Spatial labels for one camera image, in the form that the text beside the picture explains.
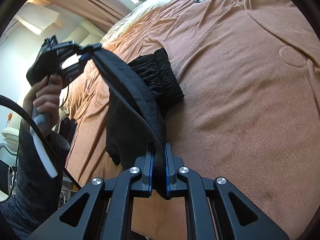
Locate black shorts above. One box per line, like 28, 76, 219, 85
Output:
92, 48, 184, 200

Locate dark sleeved left forearm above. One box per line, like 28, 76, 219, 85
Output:
1, 125, 63, 239

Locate person's left hand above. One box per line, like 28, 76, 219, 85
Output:
23, 75, 62, 137

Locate cream padded headboard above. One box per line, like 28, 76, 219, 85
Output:
1, 19, 106, 156

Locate pink left curtain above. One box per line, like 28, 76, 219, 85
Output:
45, 0, 136, 33

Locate folded black clothes stack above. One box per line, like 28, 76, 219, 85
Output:
55, 114, 77, 145

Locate cream bed sheet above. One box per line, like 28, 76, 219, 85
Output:
100, 0, 175, 44

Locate orange bed blanket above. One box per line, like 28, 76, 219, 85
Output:
58, 0, 320, 240

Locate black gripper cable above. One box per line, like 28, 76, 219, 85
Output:
0, 94, 82, 190

